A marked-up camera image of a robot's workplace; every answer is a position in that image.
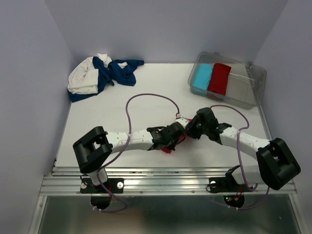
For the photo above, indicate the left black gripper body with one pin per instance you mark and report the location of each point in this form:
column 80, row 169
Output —
column 171, row 144

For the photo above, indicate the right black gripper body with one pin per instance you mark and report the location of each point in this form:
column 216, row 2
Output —
column 195, row 129

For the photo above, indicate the pink t shirt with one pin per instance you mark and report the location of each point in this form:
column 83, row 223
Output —
column 167, row 150

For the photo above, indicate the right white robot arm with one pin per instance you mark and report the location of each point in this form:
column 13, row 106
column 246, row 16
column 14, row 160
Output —
column 260, row 160

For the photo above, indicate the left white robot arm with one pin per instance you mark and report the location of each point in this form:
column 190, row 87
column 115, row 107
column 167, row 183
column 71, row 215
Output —
column 93, row 148

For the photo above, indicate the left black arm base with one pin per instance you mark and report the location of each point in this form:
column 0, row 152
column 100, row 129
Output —
column 114, row 185

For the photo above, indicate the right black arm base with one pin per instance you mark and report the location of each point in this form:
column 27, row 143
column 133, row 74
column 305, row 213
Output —
column 225, row 185

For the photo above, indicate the rolled dark red t shirt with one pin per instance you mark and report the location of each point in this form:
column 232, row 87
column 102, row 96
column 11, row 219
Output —
column 219, row 78

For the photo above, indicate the clear plastic bin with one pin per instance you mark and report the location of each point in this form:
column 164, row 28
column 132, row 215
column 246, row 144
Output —
column 246, row 81

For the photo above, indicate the rolled cyan t shirt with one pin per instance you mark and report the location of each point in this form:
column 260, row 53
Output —
column 202, row 76

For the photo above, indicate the navy blue t shirt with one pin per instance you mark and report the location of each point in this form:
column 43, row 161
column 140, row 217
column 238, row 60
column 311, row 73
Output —
column 111, row 71

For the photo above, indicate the white t shirt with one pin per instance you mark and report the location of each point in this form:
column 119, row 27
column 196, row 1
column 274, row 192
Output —
column 83, row 80

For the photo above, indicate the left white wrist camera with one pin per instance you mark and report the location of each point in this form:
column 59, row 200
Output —
column 183, row 121

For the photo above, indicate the aluminium mounting rail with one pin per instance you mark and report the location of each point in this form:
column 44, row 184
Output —
column 138, row 181

